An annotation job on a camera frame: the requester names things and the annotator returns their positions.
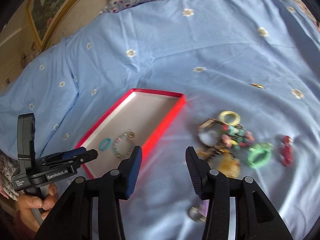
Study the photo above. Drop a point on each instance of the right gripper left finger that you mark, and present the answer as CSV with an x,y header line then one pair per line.
x,y
129,170

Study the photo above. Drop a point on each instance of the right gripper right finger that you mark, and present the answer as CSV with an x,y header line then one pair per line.
x,y
199,173

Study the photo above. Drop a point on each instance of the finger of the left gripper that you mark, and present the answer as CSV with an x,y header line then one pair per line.
x,y
76,161
75,152

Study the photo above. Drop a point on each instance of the red shallow jewelry box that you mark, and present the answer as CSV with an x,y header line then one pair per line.
x,y
147,113

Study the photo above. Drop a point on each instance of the person's left hand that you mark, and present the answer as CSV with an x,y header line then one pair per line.
x,y
27,203

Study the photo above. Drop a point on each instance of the yellow translucent claw clip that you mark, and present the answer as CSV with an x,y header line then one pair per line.
x,y
222,160

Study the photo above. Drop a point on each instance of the red hair clip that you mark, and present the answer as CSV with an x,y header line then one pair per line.
x,y
286,151

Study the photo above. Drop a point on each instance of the blue floral bed sheet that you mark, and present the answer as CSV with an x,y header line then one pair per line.
x,y
258,58

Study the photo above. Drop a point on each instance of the framed landscape painting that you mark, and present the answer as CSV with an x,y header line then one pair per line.
x,y
45,16

